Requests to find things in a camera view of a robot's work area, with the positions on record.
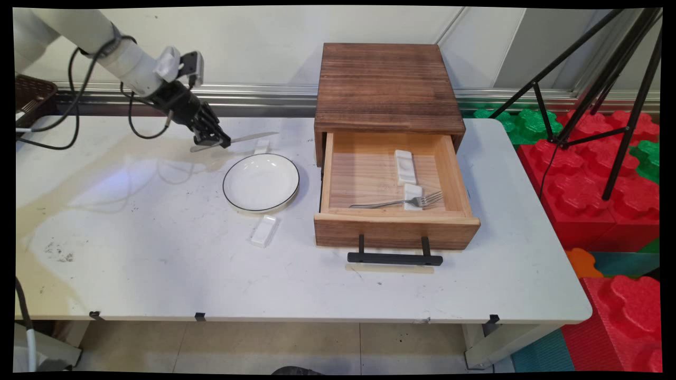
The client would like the orange foam piece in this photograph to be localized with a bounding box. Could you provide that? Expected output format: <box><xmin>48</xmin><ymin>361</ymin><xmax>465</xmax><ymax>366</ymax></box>
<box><xmin>565</xmin><ymin>248</ymin><xmax>604</xmax><ymax>280</ymax></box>

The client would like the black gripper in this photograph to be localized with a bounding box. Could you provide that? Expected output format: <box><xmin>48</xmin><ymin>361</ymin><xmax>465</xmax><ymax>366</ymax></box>
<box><xmin>149</xmin><ymin>80</ymin><xmax>232</xmax><ymax>148</ymax></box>

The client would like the white plate with dark rim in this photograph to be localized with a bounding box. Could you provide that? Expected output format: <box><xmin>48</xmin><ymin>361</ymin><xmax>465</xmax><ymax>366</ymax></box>
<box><xmin>222</xmin><ymin>153</ymin><xmax>301</xmax><ymax>214</ymax></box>

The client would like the black drawer handle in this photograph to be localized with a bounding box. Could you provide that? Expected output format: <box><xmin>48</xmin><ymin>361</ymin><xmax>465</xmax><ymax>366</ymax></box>
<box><xmin>347</xmin><ymin>234</ymin><xmax>444</xmax><ymax>267</ymax></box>

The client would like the black and grey cable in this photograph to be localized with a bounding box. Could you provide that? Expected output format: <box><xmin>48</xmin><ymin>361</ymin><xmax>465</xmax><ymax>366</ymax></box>
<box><xmin>15</xmin><ymin>277</ymin><xmax>38</xmax><ymax>373</ymax></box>

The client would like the brown wooden drawer cabinet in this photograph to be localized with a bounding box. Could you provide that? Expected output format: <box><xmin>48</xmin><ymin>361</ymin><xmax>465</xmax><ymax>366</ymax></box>
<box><xmin>314</xmin><ymin>43</ymin><xmax>466</xmax><ymax>167</ymax></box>

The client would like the black tripod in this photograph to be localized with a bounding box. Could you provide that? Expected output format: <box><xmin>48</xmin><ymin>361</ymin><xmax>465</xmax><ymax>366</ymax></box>
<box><xmin>489</xmin><ymin>7</ymin><xmax>663</xmax><ymax>201</ymax></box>

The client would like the beige tape strip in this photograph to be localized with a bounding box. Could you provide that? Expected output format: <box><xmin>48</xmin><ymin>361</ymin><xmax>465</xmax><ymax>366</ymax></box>
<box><xmin>345</xmin><ymin>263</ymin><xmax>435</xmax><ymax>274</ymax></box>

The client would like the silver table knife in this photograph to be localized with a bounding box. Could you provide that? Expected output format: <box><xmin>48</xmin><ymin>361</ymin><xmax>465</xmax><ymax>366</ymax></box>
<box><xmin>190</xmin><ymin>131</ymin><xmax>280</xmax><ymax>154</ymax></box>

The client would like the green foam block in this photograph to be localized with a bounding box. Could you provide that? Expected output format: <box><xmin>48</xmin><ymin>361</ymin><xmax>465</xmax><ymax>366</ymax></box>
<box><xmin>630</xmin><ymin>139</ymin><xmax>661</xmax><ymax>184</ymax></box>
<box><xmin>474</xmin><ymin>108</ymin><xmax>564</xmax><ymax>146</ymax></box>

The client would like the silver fork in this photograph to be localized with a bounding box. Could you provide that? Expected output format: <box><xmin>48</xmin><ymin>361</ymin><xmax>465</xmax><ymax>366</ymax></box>
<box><xmin>349</xmin><ymin>191</ymin><xmax>444</xmax><ymax>210</ymax></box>

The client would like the white table leg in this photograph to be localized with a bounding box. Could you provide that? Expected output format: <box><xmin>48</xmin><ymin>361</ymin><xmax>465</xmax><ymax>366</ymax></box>
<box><xmin>463</xmin><ymin>322</ymin><xmax>558</xmax><ymax>370</ymax></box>

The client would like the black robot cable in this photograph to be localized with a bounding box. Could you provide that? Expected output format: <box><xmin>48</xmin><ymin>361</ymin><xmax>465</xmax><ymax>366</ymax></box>
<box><xmin>16</xmin><ymin>46</ymin><xmax>104</xmax><ymax>151</ymax></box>
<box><xmin>120</xmin><ymin>82</ymin><xmax>174</xmax><ymax>140</ymax></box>

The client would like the metal wall rail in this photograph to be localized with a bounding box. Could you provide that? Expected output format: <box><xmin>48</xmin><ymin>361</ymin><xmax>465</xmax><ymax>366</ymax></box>
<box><xmin>53</xmin><ymin>82</ymin><xmax>661</xmax><ymax>118</ymax></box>

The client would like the teal foam mat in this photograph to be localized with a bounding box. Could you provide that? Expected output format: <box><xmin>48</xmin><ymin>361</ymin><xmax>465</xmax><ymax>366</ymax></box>
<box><xmin>511</xmin><ymin>328</ymin><xmax>575</xmax><ymax>373</ymax></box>

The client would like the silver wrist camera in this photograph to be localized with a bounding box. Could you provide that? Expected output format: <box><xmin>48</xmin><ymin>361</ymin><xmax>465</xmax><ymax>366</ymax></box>
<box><xmin>154</xmin><ymin>46</ymin><xmax>204</xmax><ymax>88</ymax></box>

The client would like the brown wicker basket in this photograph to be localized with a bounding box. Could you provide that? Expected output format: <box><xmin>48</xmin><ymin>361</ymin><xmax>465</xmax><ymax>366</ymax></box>
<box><xmin>15</xmin><ymin>74</ymin><xmax>58</xmax><ymax>130</ymax></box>

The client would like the light wooden drawer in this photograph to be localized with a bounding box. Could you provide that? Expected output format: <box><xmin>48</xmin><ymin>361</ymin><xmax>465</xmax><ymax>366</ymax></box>
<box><xmin>314</xmin><ymin>131</ymin><xmax>481</xmax><ymax>250</ymax></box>

